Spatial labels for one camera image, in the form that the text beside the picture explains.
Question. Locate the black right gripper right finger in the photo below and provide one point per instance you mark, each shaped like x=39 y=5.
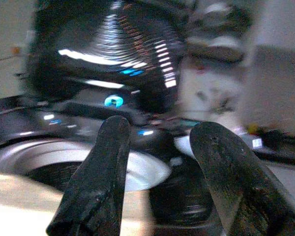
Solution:
x=231 y=177

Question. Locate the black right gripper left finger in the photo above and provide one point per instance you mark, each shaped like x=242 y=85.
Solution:
x=98 y=177

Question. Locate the black top-load washing machine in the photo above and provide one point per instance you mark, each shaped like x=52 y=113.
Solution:
x=39 y=127

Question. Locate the black detergent bottle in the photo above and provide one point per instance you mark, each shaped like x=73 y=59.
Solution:
x=182 y=196

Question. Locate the white patterned cloth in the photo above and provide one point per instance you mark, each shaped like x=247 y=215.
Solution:
x=211 y=93

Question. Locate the black glass washer lid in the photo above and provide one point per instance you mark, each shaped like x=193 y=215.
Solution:
x=108 y=49

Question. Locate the cluttered wall shelf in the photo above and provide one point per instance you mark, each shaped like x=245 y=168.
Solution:
x=216 y=32

